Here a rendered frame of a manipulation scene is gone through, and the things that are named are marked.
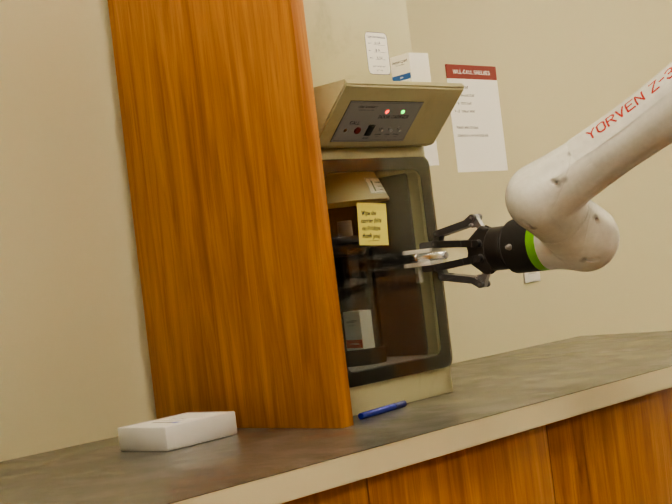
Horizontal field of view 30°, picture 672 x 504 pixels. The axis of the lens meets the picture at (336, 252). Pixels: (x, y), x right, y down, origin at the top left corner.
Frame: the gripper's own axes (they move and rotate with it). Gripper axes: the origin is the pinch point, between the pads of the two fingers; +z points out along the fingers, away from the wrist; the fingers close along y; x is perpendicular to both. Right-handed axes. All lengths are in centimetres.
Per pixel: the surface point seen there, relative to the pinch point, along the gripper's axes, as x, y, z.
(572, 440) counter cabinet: -8.8, -34.7, -21.4
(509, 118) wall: -99, 34, 49
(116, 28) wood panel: 29, 50, 44
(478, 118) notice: -85, 34, 48
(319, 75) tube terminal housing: 15.2, 34.0, 5.7
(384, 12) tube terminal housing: -4.2, 46.4, 5.6
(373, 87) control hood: 14.0, 29.7, -5.6
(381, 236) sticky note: 5.6, 4.7, 4.3
